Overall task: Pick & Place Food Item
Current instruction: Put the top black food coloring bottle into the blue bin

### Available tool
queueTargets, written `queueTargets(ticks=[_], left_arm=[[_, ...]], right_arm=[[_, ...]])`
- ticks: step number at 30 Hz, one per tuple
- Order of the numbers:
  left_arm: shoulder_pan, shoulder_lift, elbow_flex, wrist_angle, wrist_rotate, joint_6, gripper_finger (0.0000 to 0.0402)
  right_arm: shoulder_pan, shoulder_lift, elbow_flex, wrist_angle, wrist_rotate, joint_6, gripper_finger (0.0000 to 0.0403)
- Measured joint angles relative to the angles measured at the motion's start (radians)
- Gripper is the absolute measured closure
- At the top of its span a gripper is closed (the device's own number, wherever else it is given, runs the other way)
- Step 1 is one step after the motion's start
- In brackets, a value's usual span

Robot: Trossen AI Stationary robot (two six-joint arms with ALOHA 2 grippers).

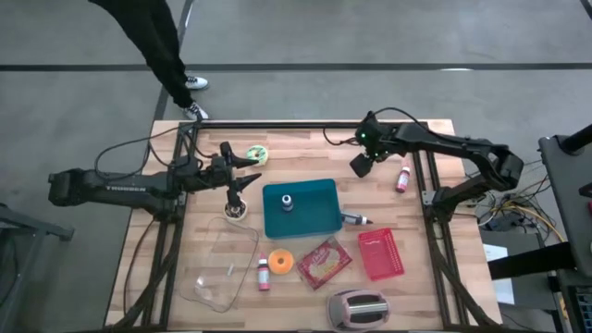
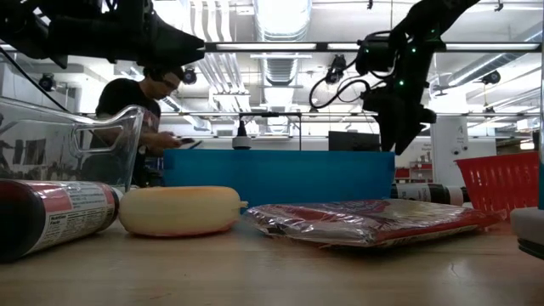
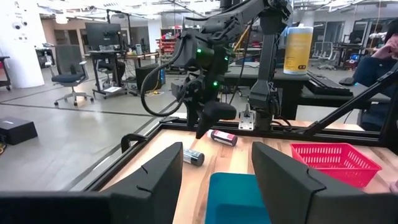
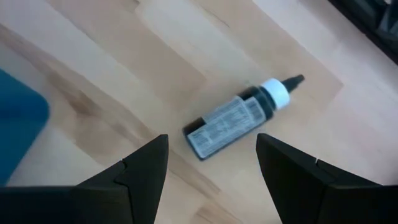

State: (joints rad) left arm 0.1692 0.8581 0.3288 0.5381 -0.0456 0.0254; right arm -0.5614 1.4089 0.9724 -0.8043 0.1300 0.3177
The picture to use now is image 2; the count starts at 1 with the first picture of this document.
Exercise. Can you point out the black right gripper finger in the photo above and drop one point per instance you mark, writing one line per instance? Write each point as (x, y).
(408, 134)
(387, 134)

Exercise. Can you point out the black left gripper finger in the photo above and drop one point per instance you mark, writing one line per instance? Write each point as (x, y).
(174, 47)

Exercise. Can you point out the red plastic basket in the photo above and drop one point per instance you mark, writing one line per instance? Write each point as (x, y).
(497, 183)

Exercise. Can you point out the small black-capped dropper bottle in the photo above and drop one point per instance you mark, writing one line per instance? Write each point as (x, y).
(241, 139)

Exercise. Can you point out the large red pink-capped bottle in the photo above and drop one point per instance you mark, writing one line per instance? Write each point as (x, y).
(64, 212)

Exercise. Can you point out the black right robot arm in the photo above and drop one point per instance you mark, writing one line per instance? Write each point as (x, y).
(429, 25)

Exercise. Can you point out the black ceiling spotlight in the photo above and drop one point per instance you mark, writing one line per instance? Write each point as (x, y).
(491, 77)
(336, 70)
(47, 82)
(190, 76)

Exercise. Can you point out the black monitor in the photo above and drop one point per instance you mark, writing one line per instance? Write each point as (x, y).
(353, 142)

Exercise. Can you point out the red storage shelf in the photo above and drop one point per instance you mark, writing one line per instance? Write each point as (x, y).
(414, 172)

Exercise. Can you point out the white pillar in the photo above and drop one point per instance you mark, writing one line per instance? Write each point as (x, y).
(448, 149)

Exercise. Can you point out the person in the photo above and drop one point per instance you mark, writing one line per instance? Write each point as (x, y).
(123, 98)

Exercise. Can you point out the red foil snack packet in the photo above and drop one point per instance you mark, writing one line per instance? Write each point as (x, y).
(361, 221)

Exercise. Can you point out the black overhead rig beam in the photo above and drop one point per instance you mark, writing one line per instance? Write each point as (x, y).
(323, 47)

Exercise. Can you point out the teal plastic bin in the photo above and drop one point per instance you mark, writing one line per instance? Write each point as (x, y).
(276, 174)

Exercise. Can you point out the clear plastic bin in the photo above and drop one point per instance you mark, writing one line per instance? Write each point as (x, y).
(25, 127)

